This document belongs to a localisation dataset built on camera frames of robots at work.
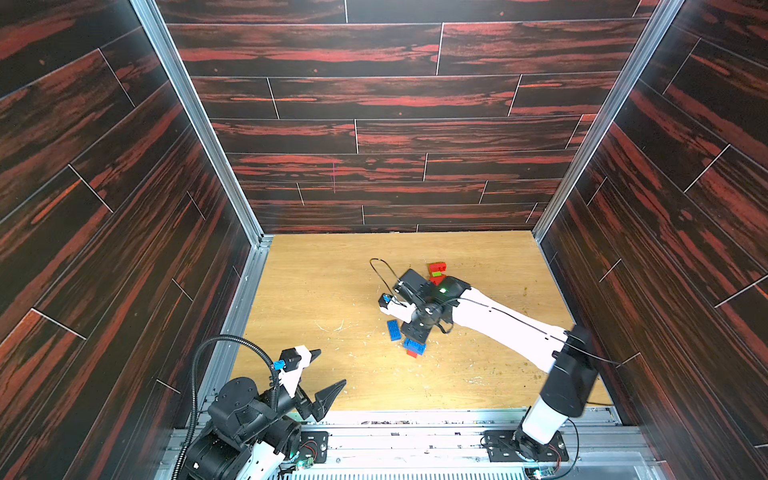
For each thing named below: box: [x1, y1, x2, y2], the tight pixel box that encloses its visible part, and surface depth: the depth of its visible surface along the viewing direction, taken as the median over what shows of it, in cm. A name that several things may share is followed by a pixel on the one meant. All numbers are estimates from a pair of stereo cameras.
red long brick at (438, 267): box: [429, 262, 447, 273], surface depth 110 cm
